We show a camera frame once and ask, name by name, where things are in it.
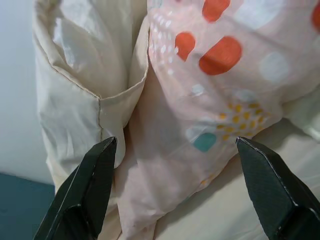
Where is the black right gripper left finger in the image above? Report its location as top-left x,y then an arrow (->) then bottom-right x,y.
33,136 -> 118,240

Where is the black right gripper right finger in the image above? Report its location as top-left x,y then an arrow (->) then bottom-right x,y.
235,136 -> 320,240

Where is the pink spotted pillow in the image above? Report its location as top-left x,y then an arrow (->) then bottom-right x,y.
116,0 -> 320,240

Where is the cream pillow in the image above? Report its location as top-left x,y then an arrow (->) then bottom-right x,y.
31,0 -> 150,198

